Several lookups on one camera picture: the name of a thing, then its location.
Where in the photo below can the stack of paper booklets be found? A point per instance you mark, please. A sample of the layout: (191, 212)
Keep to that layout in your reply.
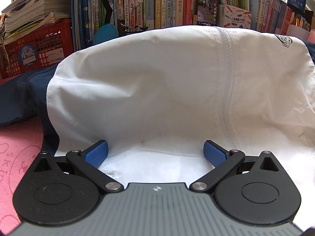
(37, 9)

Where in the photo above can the red plastic crate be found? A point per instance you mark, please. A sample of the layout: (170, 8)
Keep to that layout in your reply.
(49, 44)

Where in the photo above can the row of tall blue books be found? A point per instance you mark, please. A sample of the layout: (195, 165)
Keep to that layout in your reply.
(83, 17)

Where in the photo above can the row of books on organizer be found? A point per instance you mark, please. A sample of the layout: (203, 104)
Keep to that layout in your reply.
(268, 12)

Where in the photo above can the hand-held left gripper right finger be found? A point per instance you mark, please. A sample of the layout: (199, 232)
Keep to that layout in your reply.
(214, 153)

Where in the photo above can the teal plush ball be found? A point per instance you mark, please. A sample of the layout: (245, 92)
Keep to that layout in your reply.
(105, 33)

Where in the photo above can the smartphone with lit screen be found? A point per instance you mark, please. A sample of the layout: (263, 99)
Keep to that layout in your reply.
(206, 5)

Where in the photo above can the white box with pencil print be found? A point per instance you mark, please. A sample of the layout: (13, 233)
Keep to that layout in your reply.
(233, 17)

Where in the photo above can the navy and white jacket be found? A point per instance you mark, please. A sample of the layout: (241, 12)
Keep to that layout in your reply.
(160, 91)

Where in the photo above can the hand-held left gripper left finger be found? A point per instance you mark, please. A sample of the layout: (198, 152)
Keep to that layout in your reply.
(96, 153)

